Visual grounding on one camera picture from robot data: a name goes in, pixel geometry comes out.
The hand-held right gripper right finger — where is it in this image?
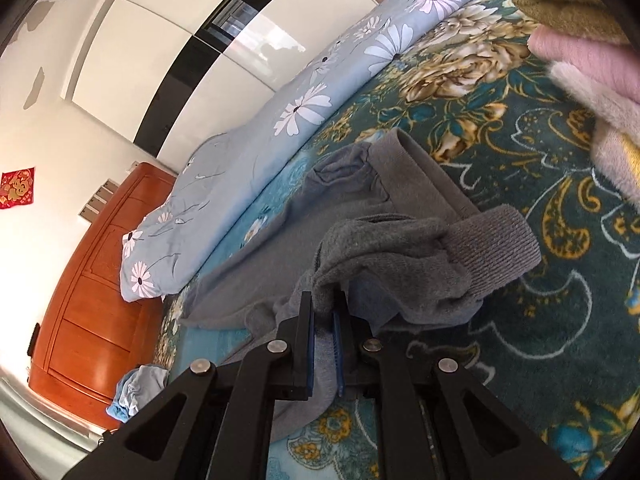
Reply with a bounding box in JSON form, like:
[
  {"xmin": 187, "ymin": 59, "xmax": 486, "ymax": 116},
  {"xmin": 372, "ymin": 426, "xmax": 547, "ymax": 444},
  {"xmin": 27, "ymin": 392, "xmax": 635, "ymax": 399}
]
[{"xmin": 332, "ymin": 292, "xmax": 583, "ymax": 480}]

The teal floral blanket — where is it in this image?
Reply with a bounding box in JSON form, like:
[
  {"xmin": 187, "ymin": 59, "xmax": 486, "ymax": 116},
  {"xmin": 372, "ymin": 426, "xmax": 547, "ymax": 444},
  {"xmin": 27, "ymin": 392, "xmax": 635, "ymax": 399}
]
[{"xmin": 159, "ymin": 0, "xmax": 640, "ymax": 480}]

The pink fluffy cloth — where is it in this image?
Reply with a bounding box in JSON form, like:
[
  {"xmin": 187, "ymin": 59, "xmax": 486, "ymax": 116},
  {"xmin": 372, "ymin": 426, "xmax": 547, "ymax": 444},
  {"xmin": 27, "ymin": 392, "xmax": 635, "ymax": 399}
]
[{"xmin": 528, "ymin": 25, "xmax": 640, "ymax": 126}]

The red wall decoration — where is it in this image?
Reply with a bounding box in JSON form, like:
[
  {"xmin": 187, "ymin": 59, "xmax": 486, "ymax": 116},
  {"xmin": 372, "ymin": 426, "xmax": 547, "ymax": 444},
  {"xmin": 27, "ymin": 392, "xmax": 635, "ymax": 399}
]
[{"xmin": 0, "ymin": 167, "xmax": 37, "ymax": 211}]

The white wardrobe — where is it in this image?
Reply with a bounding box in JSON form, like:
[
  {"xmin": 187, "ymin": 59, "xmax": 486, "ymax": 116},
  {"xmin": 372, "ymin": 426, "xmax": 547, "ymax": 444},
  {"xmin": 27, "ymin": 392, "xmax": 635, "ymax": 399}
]
[{"xmin": 60, "ymin": 0, "xmax": 416, "ymax": 161}]

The light blue crumpled cloth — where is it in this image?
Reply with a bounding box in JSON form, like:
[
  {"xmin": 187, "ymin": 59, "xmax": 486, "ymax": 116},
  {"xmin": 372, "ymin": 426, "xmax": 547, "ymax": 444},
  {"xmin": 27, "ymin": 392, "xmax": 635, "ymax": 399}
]
[{"xmin": 106, "ymin": 364, "xmax": 170, "ymax": 424}]

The light blue daisy quilt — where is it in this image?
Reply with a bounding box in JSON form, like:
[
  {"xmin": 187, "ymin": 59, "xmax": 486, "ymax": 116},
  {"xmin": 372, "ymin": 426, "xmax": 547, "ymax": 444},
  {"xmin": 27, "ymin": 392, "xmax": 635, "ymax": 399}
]
[{"xmin": 119, "ymin": 0, "xmax": 518, "ymax": 304}]

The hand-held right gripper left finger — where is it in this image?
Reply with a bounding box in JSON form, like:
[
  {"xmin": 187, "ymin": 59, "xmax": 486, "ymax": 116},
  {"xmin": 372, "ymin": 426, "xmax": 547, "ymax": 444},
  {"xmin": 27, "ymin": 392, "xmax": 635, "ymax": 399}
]
[{"xmin": 62, "ymin": 290, "xmax": 316, "ymax": 480}]

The cream fluffy cloth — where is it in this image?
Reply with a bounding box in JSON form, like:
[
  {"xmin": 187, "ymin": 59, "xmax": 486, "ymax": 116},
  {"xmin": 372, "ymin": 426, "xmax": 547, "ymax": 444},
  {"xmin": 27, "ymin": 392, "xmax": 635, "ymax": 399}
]
[{"xmin": 549, "ymin": 60, "xmax": 640, "ymax": 201}]

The grey wall switch panel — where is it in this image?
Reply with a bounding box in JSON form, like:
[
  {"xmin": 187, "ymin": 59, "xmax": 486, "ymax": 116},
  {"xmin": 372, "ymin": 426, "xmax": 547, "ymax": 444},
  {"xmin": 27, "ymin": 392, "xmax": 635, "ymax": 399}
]
[{"xmin": 79, "ymin": 176, "xmax": 119, "ymax": 222}]

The wooden headboard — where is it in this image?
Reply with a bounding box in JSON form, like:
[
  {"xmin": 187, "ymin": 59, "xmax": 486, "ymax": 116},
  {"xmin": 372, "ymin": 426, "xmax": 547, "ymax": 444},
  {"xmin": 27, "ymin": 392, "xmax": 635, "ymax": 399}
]
[{"xmin": 27, "ymin": 161, "xmax": 179, "ymax": 433}]

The grey sweater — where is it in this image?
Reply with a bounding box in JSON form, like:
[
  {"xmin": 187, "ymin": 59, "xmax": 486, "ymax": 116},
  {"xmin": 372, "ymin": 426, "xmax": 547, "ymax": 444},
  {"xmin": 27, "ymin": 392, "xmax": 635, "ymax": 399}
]
[{"xmin": 179, "ymin": 128, "xmax": 543, "ymax": 433}]

